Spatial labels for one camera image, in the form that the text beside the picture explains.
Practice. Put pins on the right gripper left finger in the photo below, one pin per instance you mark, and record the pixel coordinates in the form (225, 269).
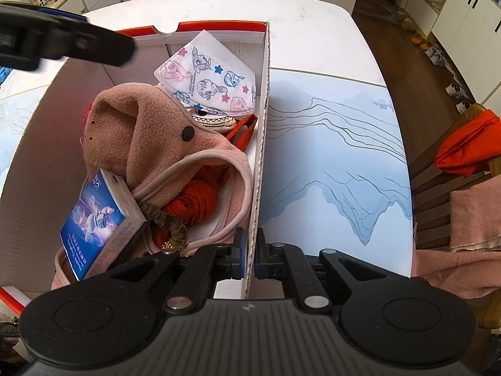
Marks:
(239, 254)

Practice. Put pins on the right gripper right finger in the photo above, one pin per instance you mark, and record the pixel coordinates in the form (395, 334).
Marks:
(261, 263)

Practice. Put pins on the white red cardboard box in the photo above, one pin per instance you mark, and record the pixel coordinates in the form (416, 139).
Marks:
(48, 170)

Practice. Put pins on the cartoon print face mask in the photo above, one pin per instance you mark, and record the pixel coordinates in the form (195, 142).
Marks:
(205, 75)

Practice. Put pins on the olive green scrunchie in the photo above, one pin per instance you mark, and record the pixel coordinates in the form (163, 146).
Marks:
(167, 232)

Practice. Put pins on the red fuzzy plush toy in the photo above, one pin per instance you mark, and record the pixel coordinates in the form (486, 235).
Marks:
(86, 113)

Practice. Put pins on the blue mountain print mat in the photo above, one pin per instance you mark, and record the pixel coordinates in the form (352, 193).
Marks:
(335, 170)

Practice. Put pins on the owl face plush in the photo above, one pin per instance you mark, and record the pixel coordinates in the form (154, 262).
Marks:
(217, 121)

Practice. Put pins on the pink fleece hat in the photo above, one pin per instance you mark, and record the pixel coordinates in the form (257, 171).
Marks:
(157, 180)

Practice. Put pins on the wooden chair with clothes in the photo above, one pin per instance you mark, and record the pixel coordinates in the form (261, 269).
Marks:
(432, 212)

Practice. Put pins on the pink scarf on chair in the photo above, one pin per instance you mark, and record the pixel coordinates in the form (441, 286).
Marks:
(470, 268)

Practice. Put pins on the red cloth on chair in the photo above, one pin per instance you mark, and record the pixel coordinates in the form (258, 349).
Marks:
(468, 150)

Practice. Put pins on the white cabinet row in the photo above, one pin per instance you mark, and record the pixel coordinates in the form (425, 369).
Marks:
(469, 32)

